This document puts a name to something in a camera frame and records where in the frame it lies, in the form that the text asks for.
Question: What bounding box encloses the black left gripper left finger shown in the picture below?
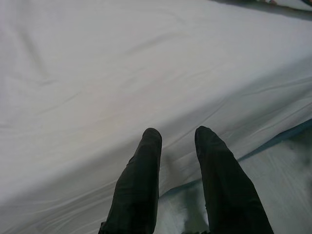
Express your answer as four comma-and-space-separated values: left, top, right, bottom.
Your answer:
97, 127, 163, 234

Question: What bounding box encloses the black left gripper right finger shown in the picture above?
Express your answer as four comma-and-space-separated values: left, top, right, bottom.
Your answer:
194, 125, 275, 234

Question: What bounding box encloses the mattress with cream sheet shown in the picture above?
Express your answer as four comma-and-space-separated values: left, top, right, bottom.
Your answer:
0, 0, 312, 234

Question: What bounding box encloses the cream cartoon print blanket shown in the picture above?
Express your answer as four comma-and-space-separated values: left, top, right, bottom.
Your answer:
253, 0, 312, 10

